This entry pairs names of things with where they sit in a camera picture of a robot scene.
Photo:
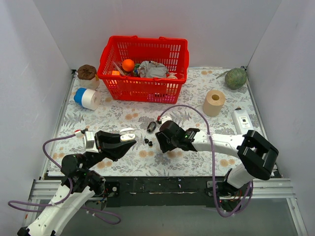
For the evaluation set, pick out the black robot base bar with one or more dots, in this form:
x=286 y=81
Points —
x=154 y=191

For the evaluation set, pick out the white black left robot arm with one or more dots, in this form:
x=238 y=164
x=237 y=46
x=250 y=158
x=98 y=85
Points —
x=80 y=182

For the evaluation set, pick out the orange fruit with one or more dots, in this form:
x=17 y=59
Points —
x=128 y=65

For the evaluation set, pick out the white earbud charging case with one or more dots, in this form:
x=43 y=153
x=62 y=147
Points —
x=127 y=134

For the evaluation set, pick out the green melon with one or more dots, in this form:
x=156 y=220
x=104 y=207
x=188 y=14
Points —
x=234 y=78

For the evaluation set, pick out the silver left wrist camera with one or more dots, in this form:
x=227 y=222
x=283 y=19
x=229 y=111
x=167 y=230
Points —
x=89 y=140

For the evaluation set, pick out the cream plush toy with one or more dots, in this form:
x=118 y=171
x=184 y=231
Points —
x=172 y=76

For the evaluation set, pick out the black earbud charging case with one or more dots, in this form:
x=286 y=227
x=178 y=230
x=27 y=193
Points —
x=151 y=127

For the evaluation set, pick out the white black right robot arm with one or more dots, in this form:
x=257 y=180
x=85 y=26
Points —
x=178 y=152

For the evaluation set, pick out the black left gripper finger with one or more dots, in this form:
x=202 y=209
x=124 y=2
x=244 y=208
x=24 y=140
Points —
x=108 y=138
x=117 y=151

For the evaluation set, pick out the white plastic bottle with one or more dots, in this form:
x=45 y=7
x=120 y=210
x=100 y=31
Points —
x=242 y=121

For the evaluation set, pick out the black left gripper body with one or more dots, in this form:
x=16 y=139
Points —
x=100 y=141

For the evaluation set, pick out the crumpled silver foil bag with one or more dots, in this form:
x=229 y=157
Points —
x=152 y=69

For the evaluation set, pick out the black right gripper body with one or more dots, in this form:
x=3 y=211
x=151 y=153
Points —
x=165 y=135

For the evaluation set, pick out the red plastic shopping basket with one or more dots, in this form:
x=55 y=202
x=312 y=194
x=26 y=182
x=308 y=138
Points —
x=129 y=86

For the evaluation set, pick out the beige tape roll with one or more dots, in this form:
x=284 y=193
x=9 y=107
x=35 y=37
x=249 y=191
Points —
x=214 y=101

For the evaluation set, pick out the blue white tape roll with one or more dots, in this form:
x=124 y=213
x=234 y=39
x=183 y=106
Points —
x=87 y=98

